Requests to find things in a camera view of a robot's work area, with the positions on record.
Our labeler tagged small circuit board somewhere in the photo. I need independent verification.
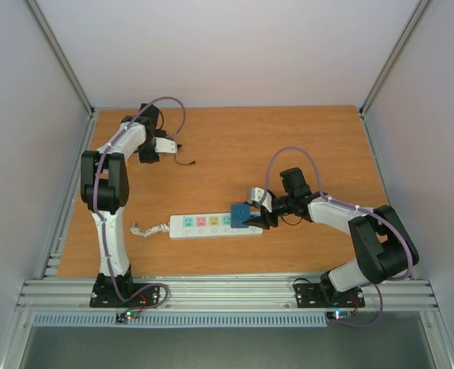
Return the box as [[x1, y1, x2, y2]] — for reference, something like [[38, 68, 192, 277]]
[[115, 311, 140, 324], [326, 310, 354, 321]]

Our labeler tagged white coiled cord with plug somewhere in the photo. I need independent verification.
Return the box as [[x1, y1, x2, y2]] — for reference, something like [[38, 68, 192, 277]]
[[129, 221, 171, 238]]

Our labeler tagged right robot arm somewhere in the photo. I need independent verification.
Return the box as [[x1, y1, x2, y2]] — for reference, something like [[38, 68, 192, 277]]
[[244, 168, 419, 305]]

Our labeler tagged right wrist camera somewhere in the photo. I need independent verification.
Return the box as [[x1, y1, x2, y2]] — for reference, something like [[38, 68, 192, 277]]
[[247, 187, 275, 206]]

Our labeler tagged left small circuit board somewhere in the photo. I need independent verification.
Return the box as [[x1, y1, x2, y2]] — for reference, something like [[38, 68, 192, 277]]
[[115, 311, 140, 324]]

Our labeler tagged right small circuit board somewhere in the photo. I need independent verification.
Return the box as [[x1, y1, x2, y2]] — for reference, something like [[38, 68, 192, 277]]
[[326, 310, 354, 321]]

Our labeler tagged aluminium rail frame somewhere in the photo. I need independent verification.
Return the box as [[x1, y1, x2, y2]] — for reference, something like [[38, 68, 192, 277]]
[[17, 1, 454, 368]]

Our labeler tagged dark blue cube adapter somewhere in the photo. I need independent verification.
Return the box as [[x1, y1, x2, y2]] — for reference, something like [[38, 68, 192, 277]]
[[230, 203, 251, 229]]

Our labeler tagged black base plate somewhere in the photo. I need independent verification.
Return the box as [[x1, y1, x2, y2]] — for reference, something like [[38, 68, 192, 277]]
[[292, 278, 366, 308], [89, 280, 161, 309]]

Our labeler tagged black power adapter with cable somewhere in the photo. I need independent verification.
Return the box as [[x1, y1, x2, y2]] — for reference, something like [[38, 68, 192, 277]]
[[174, 154, 197, 166]]

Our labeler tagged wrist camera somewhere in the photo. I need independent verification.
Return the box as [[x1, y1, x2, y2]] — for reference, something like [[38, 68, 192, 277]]
[[247, 187, 275, 206], [155, 138, 182, 155]]

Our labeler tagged white power strip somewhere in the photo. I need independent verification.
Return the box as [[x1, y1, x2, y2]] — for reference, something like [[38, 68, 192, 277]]
[[169, 213, 263, 240]]

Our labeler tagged grey slotted cable duct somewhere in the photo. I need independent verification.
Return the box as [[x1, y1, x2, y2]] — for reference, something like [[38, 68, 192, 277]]
[[32, 312, 327, 328]]

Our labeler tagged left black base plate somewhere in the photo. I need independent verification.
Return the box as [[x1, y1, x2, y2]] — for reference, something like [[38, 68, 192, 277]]
[[89, 280, 161, 309]]

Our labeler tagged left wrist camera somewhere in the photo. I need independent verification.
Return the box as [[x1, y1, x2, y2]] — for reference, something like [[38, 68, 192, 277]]
[[155, 138, 182, 155]]

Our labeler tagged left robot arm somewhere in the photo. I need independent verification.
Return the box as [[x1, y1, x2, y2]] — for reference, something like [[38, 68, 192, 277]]
[[80, 103, 161, 306]]

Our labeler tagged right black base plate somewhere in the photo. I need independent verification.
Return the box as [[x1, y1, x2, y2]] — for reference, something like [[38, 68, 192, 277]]
[[292, 278, 366, 308]]

